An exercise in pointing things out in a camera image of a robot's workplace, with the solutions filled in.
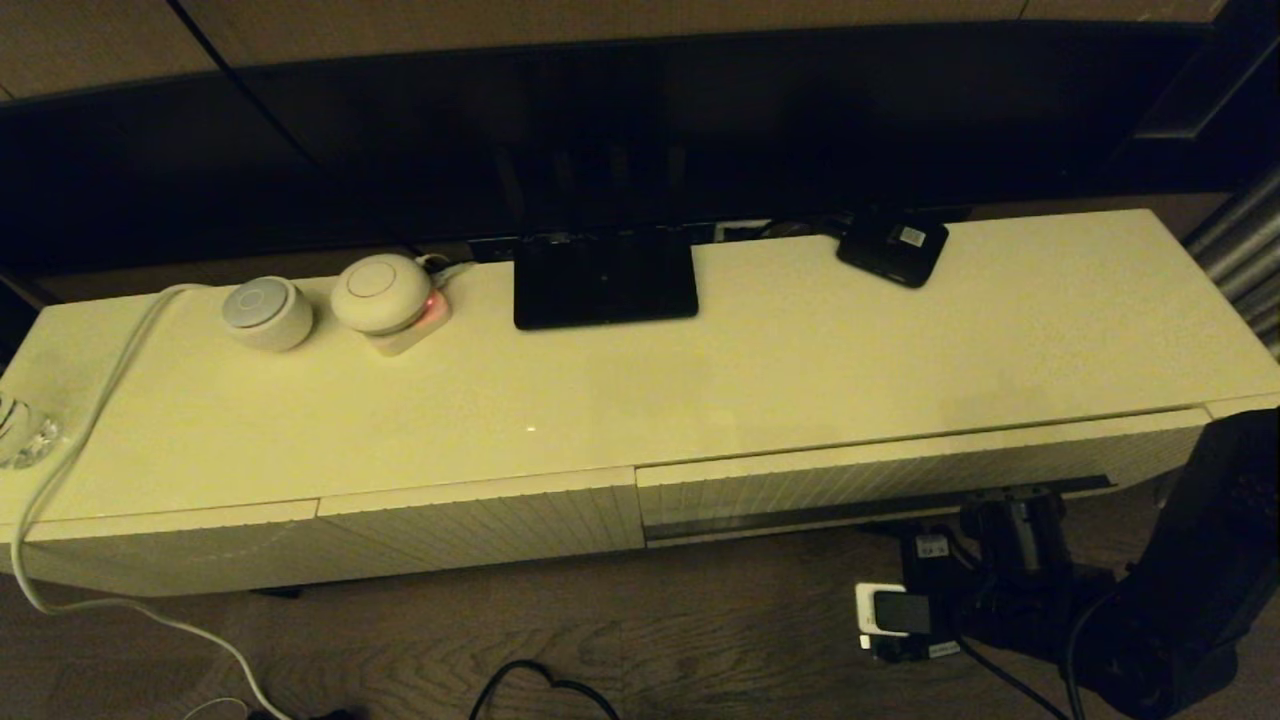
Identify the white power strip red light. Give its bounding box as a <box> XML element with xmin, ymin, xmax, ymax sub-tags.
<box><xmin>365</xmin><ymin>290</ymin><xmax>454</xmax><ymax>358</ymax></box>

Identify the black television screen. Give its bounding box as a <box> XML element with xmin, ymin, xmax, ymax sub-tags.
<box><xmin>0</xmin><ymin>22</ymin><xmax>1280</xmax><ymax>281</ymax></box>

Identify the small black set-top box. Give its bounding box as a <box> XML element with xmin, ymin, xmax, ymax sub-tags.
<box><xmin>836</xmin><ymin>212</ymin><xmax>949</xmax><ymax>289</ymax></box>

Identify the clear glass object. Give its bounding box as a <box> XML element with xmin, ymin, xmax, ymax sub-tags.
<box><xmin>0</xmin><ymin>392</ymin><xmax>64</xmax><ymax>469</ymax></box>

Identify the black flat TV base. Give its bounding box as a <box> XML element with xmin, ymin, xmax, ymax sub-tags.
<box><xmin>513</xmin><ymin>228</ymin><xmax>699</xmax><ymax>332</ymax></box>

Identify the white TV cabinet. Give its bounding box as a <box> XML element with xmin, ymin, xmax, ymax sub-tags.
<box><xmin>0</xmin><ymin>208</ymin><xmax>1280</xmax><ymax>599</ymax></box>

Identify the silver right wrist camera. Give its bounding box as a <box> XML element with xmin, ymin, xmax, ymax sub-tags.
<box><xmin>855</xmin><ymin>583</ymin><xmax>936</xmax><ymax>661</ymax></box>

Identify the white ribbed curved cabinet panel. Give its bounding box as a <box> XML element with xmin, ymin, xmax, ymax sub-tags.
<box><xmin>0</xmin><ymin>500</ymin><xmax>323</xmax><ymax>599</ymax></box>

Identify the white dome-shaped device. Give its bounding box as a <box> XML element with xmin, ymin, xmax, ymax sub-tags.
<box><xmin>330</xmin><ymin>254</ymin><xmax>434</xmax><ymax>336</ymax></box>

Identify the thin black wall cable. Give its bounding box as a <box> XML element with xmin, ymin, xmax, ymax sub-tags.
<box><xmin>168</xmin><ymin>0</ymin><xmax>426</xmax><ymax>253</ymax></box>

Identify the grey pleated curtain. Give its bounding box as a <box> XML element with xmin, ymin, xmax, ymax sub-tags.
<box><xmin>1180</xmin><ymin>165</ymin><xmax>1280</xmax><ymax>361</ymax></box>

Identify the thick white power cable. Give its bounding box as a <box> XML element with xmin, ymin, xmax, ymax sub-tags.
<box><xmin>12</xmin><ymin>284</ymin><xmax>293</xmax><ymax>720</ymax></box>

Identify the white plug with cord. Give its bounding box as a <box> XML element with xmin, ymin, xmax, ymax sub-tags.
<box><xmin>415</xmin><ymin>255</ymin><xmax>481</xmax><ymax>291</ymax></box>

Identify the black looped cable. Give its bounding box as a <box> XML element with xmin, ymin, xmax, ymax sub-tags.
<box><xmin>470</xmin><ymin>660</ymin><xmax>621</xmax><ymax>720</ymax></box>

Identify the white ribbed drawer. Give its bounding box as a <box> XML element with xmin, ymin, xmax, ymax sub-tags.
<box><xmin>636</xmin><ymin>405</ymin><xmax>1211</xmax><ymax>549</ymax></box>

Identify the white speaker with grey top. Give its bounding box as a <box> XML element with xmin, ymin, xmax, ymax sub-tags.
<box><xmin>221</xmin><ymin>276</ymin><xmax>315</xmax><ymax>352</ymax></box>

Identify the white ribbed flat cabinet panel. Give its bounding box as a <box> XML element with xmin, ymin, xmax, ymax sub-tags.
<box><xmin>318</xmin><ymin>466</ymin><xmax>646</xmax><ymax>581</ymax></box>

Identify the dark wooden cabinet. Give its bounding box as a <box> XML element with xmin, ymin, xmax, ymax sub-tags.
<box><xmin>1130</xmin><ymin>0</ymin><xmax>1280</xmax><ymax>191</ymax></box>

